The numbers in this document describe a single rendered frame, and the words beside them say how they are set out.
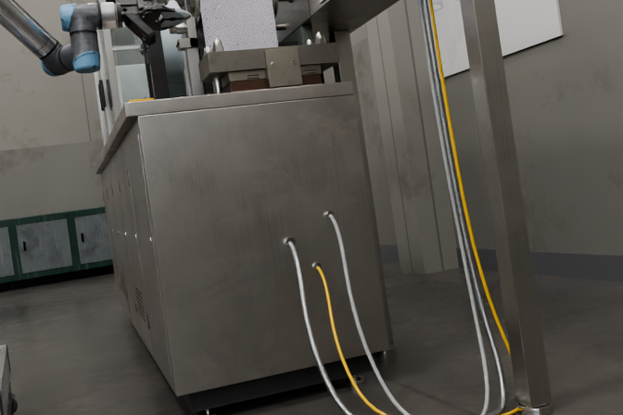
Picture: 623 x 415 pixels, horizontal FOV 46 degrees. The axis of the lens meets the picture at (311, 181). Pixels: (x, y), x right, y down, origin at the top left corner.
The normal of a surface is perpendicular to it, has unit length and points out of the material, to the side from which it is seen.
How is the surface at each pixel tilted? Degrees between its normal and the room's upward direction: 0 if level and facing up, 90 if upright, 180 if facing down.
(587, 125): 90
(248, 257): 90
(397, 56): 90
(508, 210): 90
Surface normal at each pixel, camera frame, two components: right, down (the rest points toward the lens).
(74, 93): 0.36, -0.06
